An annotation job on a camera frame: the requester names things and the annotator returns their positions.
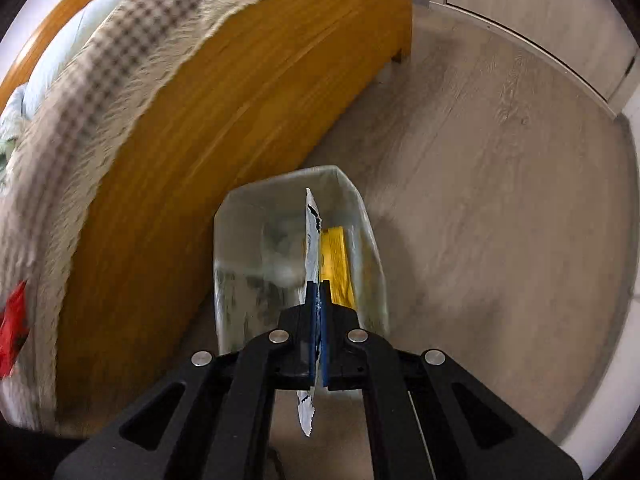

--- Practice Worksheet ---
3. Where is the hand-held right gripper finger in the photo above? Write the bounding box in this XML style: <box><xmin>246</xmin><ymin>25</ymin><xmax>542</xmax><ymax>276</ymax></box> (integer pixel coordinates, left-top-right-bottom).
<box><xmin>52</xmin><ymin>282</ymin><xmax>321</xmax><ymax>480</ymax></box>
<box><xmin>320</xmin><ymin>280</ymin><xmax>584</xmax><ymax>480</ymax></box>

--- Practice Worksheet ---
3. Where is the translucent plastic bin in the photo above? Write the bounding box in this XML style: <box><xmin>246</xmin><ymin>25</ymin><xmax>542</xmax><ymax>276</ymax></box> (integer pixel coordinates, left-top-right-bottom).
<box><xmin>212</xmin><ymin>164</ymin><xmax>391</xmax><ymax>357</ymax></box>

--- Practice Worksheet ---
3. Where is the red packet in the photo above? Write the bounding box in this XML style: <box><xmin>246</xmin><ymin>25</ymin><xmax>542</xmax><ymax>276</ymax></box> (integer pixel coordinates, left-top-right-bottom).
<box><xmin>0</xmin><ymin>280</ymin><xmax>31</xmax><ymax>379</ymax></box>

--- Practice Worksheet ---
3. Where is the white silver torn wrapper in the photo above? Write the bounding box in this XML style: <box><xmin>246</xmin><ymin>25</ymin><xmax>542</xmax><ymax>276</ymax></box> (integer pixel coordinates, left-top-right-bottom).
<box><xmin>296</xmin><ymin>187</ymin><xmax>324</xmax><ymax>437</ymax></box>

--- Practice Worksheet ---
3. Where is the green lace cloth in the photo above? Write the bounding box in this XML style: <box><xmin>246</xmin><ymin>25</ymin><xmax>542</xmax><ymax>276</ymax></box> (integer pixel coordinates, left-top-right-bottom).
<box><xmin>0</xmin><ymin>85</ymin><xmax>27</xmax><ymax>197</ymax></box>

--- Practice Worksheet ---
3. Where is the yellow packet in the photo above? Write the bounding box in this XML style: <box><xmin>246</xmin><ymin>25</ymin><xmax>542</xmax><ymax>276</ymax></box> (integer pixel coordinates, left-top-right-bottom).
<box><xmin>320</xmin><ymin>226</ymin><xmax>357</xmax><ymax>310</ymax></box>

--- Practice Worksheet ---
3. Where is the brown checkered blanket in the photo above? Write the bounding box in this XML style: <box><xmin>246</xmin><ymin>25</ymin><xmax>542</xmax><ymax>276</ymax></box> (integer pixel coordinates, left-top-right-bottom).
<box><xmin>0</xmin><ymin>0</ymin><xmax>382</xmax><ymax>432</ymax></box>

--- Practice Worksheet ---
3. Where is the light blue pillow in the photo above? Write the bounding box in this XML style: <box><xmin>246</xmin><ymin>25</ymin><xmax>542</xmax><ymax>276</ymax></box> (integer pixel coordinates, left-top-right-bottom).
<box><xmin>22</xmin><ymin>0</ymin><xmax>137</xmax><ymax>117</ymax></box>

